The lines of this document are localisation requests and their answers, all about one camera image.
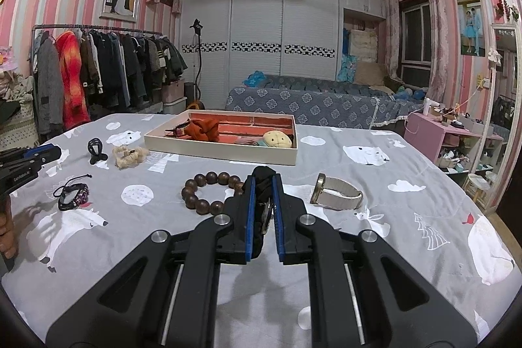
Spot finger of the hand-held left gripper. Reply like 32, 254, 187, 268
0, 144, 62, 169

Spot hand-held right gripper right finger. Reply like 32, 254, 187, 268
272, 174, 478, 348

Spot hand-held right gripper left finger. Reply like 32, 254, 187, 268
45, 174, 257, 348

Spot black hair claw clip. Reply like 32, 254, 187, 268
87, 137, 109, 165

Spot black cord bracelet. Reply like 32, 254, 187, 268
53, 174, 92, 211

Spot brown wooden bead bracelet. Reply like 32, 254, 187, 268
181, 171, 245, 215

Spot white strap wristwatch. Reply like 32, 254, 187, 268
310, 173, 363, 210

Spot beige fluffy scrunchie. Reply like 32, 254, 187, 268
113, 146, 149, 170

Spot beige tray with red lining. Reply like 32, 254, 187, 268
144, 109, 299, 166

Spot orange scrunchie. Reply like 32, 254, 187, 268
185, 118, 221, 145

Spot yellow plush face hair clip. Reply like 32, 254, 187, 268
261, 130, 293, 149

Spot person's left hand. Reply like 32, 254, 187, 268
0, 196, 19, 261

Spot grey bear printed blanket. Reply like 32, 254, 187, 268
0, 112, 516, 348

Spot pile of clothes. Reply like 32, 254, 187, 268
0, 46, 35, 124

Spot row of hanging clothes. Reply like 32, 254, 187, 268
33, 28, 188, 137

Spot metal clothes rack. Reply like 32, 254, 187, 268
32, 24, 164, 116

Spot stacked plastic storage bins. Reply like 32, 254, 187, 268
161, 81, 188, 114

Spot pink shelf table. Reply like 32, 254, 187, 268
406, 112, 504, 169

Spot bed with blue patterned cover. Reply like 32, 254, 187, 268
225, 74, 429, 130

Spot small white stool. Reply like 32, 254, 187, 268
465, 173, 490, 206

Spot standing garment steamer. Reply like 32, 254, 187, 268
188, 19, 207, 112

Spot blue plush toy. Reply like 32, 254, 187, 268
242, 71, 268, 88

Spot stack of bedding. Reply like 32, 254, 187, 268
338, 28, 386, 85

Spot white framed standing mirror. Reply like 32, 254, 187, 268
473, 24, 522, 210

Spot pink floral curtain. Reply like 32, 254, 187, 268
383, 0, 402, 77
424, 0, 449, 100

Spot white sliding door wardrobe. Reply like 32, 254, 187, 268
181, 0, 386, 110

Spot couple photo wall poster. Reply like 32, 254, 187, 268
456, 0, 486, 57

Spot red flower wall decoration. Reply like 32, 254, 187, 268
493, 0, 520, 23

